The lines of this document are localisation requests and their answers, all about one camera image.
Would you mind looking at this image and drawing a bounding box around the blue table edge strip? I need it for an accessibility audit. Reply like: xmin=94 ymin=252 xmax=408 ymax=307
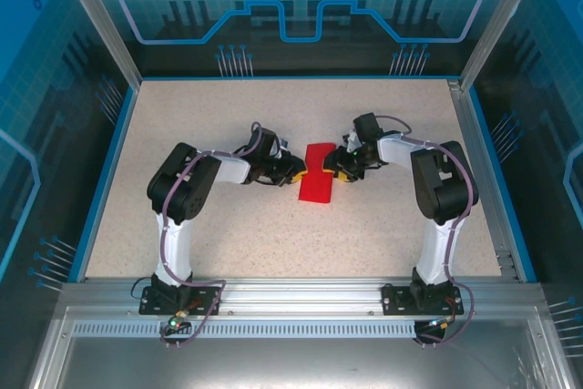
xmin=136 ymin=74 xmax=464 ymax=84
xmin=464 ymin=86 xmax=539 ymax=283
xmin=75 ymin=83 xmax=141 ymax=283

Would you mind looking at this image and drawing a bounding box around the grey metal tray panel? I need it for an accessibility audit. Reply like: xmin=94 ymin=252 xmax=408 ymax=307
xmin=26 ymin=306 xmax=575 ymax=389

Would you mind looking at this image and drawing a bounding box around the aluminium side rail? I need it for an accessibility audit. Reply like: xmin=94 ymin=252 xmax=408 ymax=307
xmin=448 ymin=78 xmax=523 ymax=283

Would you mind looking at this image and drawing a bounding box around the aluminium cross rail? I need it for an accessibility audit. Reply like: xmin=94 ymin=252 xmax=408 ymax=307
xmin=58 ymin=277 xmax=546 ymax=315

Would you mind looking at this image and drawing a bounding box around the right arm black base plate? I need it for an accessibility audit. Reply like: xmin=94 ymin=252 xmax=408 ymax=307
xmin=381 ymin=282 xmax=465 ymax=317

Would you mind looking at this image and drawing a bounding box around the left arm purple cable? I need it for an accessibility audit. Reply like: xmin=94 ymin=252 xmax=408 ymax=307
xmin=157 ymin=121 xmax=274 ymax=350

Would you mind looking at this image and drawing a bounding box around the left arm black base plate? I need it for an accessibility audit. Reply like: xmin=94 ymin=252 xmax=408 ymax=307
xmin=138 ymin=285 xmax=220 ymax=317

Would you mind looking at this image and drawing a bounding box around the slotted aluminium cable duct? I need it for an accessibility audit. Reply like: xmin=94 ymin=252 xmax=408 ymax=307
xmin=72 ymin=321 xmax=420 ymax=336

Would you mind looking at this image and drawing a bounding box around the cable connector with green light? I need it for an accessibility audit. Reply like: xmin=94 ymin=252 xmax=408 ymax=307
xmin=166 ymin=310 xmax=191 ymax=332
xmin=427 ymin=315 xmax=456 ymax=331

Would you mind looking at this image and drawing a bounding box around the aluminium frame post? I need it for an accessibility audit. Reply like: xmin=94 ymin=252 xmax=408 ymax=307
xmin=49 ymin=0 xmax=142 ymax=87
xmin=459 ymin=0 xmax=550 ymax=89

